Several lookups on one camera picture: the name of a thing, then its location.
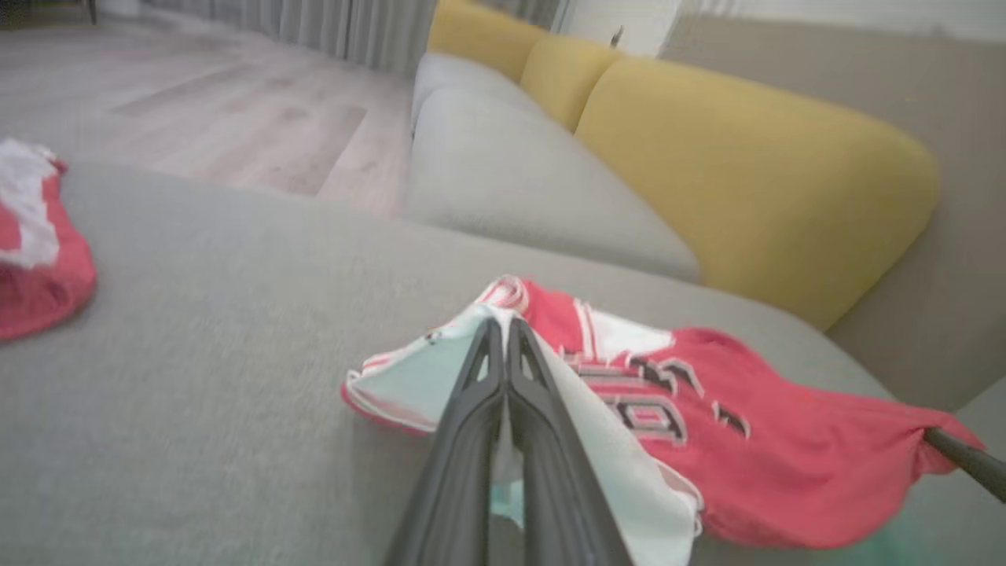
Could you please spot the grey pleated curtain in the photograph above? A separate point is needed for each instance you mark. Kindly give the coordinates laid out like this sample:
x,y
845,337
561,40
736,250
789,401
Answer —
x,y
330,27

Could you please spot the grey fabric sofa ottoman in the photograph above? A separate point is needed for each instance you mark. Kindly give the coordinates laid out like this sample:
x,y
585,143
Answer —
x,y
196,393

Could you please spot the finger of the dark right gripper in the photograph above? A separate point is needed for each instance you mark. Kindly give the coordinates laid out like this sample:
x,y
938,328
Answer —
x,y
971,460

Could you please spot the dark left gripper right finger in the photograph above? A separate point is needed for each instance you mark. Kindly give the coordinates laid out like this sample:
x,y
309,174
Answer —
x,y
558,487

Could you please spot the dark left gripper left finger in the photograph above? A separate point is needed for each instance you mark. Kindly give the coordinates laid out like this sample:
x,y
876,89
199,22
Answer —
x,y
456,472

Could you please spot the yellow sofa back cushion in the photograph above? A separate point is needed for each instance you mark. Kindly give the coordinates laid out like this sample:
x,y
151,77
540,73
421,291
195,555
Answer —
x,y
747,181
566,79
479,35

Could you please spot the red textured garment white trim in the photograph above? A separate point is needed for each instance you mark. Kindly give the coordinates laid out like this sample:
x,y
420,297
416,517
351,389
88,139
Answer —
x,y
47,299

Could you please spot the red white numbered jersey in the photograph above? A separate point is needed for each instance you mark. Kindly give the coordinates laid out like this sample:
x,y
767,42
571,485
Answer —
x,y
786,472

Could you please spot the small dark wall fixture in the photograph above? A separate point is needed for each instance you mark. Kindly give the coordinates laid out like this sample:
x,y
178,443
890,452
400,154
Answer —
x,y
618,36

